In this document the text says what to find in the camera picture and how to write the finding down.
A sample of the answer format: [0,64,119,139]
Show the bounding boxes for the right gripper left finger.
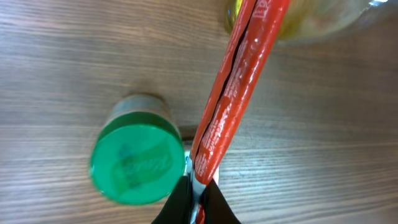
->
[152,176,193,224]

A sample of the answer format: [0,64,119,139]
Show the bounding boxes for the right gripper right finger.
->
[201,179,241,224]

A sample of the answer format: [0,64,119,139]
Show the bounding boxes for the green white can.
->
[89,93,186,205]

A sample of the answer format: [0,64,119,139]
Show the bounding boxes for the red snack stick packet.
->
[188,0,290,223]

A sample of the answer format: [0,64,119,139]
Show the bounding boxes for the yellow oil bottle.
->
[223,0,389,43]

